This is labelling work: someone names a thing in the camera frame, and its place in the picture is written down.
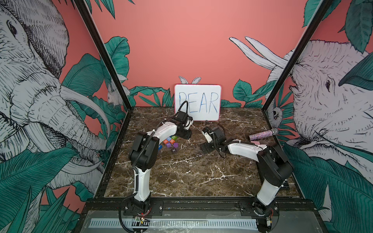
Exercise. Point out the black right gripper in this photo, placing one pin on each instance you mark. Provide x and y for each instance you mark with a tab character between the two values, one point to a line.
206	145

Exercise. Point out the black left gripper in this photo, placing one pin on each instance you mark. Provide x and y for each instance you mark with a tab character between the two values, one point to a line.
187	136

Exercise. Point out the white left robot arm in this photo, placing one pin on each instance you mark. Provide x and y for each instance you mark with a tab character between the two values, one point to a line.
144	151

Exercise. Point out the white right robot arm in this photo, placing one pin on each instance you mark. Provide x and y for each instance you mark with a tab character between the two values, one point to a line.
273	164

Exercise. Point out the pink framed whiteboard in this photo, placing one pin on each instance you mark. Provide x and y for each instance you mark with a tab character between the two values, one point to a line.
204	100

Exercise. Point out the glittery purple microphone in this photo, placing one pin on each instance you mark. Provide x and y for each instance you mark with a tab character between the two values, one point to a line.
264	134

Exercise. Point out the white perforated strip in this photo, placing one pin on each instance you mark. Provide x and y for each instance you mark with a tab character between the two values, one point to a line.
159	223

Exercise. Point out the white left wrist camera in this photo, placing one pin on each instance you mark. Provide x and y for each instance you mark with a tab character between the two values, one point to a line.
189	122

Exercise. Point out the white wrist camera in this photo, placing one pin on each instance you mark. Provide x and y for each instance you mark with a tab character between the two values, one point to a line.
189	122
208	136

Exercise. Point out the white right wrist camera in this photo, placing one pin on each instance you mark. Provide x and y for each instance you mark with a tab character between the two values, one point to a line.
208	136

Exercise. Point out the black front frame rail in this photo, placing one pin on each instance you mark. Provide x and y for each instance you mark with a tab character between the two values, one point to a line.
158	206

